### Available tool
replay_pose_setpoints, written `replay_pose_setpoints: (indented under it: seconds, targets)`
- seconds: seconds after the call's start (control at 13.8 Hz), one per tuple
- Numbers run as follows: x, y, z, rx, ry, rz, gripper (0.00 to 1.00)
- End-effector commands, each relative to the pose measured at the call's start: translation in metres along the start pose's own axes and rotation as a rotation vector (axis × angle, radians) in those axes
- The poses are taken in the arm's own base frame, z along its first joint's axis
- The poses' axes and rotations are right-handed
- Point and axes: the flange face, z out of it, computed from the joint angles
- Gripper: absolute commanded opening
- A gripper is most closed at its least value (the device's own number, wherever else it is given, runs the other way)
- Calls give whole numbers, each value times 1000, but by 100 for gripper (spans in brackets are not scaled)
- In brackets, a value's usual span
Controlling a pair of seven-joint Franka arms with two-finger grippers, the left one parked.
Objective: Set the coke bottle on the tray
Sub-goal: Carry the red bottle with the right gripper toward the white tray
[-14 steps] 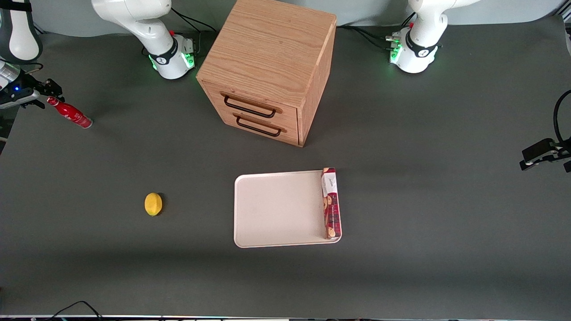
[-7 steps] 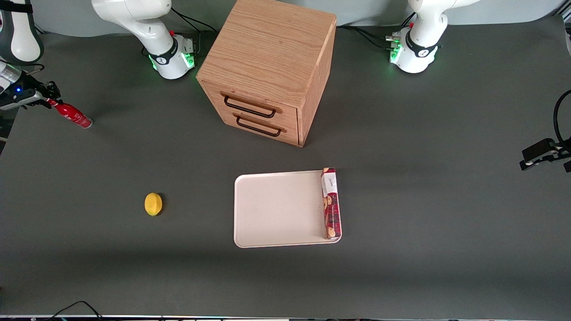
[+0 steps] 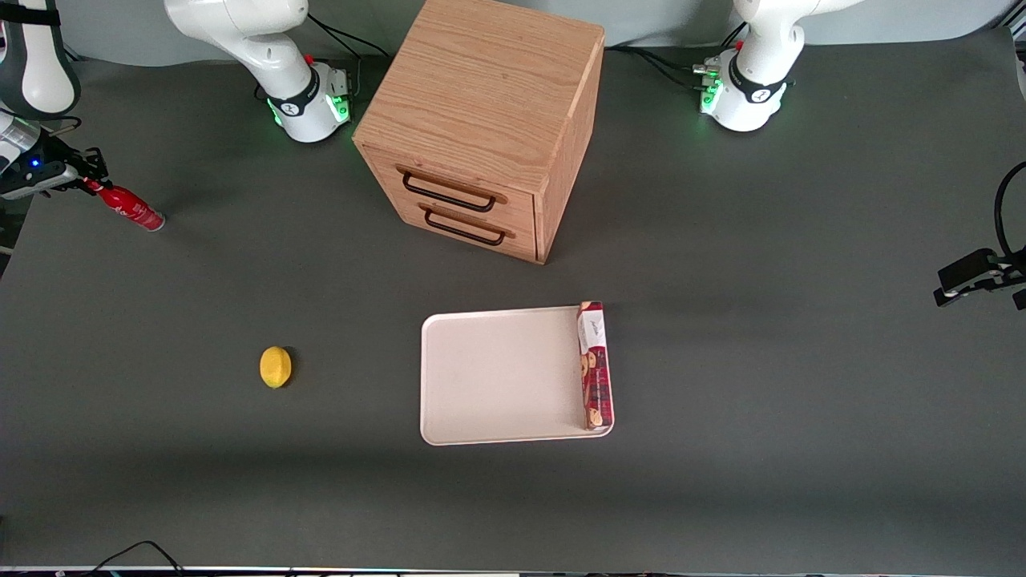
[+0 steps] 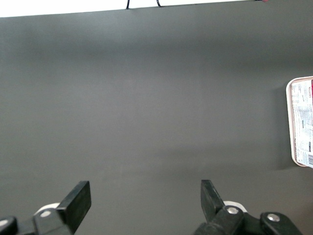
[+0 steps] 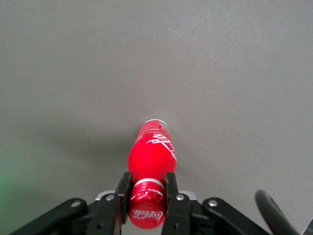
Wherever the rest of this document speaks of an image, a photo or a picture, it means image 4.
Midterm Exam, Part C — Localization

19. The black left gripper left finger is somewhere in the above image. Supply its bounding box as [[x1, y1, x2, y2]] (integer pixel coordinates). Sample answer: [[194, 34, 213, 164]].
[[33, 181, 92, 235]]

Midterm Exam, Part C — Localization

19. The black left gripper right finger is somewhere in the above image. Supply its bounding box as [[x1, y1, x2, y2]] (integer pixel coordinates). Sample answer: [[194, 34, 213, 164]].
[[193, 180, 246, 235]]

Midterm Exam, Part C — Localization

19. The white rectangular tray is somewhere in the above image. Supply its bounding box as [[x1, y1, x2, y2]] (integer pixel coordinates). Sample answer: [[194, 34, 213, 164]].
[[285, 76, 313, 167]]

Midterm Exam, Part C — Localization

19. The white printed packet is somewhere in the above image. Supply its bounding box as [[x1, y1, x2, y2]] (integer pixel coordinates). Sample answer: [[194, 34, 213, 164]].
[[290, 79, 313, 169]]

